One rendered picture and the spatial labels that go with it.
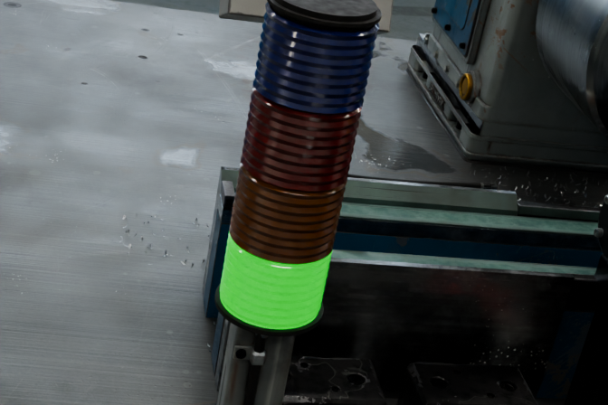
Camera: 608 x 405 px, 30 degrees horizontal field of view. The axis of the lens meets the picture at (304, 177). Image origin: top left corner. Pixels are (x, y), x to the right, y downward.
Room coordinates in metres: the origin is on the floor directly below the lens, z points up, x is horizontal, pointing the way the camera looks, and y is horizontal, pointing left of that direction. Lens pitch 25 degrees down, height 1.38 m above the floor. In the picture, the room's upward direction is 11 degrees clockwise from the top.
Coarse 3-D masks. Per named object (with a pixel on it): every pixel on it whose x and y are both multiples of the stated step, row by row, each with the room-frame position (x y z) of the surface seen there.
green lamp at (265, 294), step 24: (240, 264) 0.55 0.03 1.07; (264, 264) 0.54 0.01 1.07; (288, 264) 0.54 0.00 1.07; (312, 264) 0.55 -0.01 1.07; (240, 288) 0.54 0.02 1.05; (264, 288) 0.54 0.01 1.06; (288, 288) 0.54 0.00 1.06; (312, 288) 0.55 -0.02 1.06; (240, 312) 0.54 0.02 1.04; (264, 312) 0.54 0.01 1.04; (288, 312) 0.54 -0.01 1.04; (312, 312) 0.55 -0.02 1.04
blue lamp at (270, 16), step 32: (288, 32) 0.54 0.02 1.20; (320, 32) 0.54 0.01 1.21; (352, 32) 0.59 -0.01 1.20; (256, 64) 0.56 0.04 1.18; (288, 64) 0.54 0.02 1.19; (320, 64) 0.54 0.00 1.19; (352, 64) 0.54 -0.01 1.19; (288, 96) 0.54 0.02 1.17; (320, 96) 0.54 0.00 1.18; (352, 96) 0.55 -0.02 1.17
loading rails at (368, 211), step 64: (384, 192) 0.97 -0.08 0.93; (448, 192) 0.98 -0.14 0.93; (512, 192) 1.01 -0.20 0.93; (384, 256) 0.86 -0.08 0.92; (448, 256) 0.94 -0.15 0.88; (512, 256) 0.96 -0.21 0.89; (576, 256) 0.97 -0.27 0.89; (384, 320) 0.82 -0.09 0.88; (448, 320) 0.83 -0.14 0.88; (512, 320) 0.84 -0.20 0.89; (576, 320) 0.87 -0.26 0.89; (384, 384) 0.82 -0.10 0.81
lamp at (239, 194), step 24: (240, 168) 0.56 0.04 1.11; (240, 192) 0.56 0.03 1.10; (264, 192) 0.54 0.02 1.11; (288, 192) 0.54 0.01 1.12; (312, 192) 0.54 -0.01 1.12; (336, 192) 0.55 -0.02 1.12; (240, 216) 0.55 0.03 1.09; (264, 216) 0.54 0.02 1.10; (288, 216) 0.54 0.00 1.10; (312, 216) 0.54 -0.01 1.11; (336, 216) 0.56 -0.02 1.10; (240, 240) 0.55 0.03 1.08; (264, 240) 0.54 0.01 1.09; (288, 240) 0.54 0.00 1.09; (312, 240) 0.54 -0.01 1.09
